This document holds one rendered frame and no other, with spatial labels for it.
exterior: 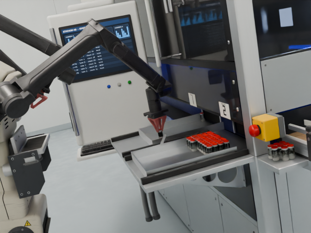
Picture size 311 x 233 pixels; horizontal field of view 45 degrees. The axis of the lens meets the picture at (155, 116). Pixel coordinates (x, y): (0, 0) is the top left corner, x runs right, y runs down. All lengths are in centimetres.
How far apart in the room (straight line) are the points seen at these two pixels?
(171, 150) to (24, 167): 58
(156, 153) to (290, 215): 56
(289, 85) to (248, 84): 16
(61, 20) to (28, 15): 456
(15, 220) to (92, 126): 88
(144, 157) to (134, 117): 70
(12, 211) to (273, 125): 95
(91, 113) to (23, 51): 459
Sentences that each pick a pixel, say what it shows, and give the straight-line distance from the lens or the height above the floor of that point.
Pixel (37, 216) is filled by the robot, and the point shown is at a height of 79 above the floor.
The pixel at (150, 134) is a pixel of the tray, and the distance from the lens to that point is 186.
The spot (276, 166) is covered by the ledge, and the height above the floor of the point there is 88.
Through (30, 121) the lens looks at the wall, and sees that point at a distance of 680.
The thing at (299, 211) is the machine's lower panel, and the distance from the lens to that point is 154.
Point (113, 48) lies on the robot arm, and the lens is 131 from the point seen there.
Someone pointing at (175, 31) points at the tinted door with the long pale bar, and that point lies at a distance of 186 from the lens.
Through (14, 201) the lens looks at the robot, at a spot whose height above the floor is 87.
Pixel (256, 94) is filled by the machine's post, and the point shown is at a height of 110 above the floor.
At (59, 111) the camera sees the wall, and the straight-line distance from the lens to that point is 676.
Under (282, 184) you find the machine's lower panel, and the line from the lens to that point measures 145.
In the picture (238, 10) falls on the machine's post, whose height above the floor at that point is 138.
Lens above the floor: 136
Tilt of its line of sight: 13 degrees down
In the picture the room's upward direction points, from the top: 11 degrees counter-clockwise
